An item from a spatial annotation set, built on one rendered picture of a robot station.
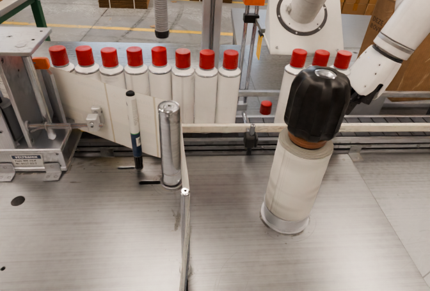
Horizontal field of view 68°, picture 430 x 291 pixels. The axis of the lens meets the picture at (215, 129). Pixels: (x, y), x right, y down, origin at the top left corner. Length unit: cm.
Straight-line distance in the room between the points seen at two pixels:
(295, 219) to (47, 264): 41
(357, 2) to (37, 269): 400
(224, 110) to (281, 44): 70
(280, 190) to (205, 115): 30
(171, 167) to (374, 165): 53
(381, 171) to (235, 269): 48
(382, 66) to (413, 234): 36
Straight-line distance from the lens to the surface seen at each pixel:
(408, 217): 82
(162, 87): 73
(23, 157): 74
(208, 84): 72
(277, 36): 142
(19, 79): 68
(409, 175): 93
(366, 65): 84
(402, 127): 94
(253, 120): 86
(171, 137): 57
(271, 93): 83
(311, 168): 50
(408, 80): 116
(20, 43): 64
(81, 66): 75
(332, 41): 148
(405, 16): 80
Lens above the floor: 137
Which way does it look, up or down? 37 degrees down
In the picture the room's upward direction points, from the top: 4 degrees clockwise
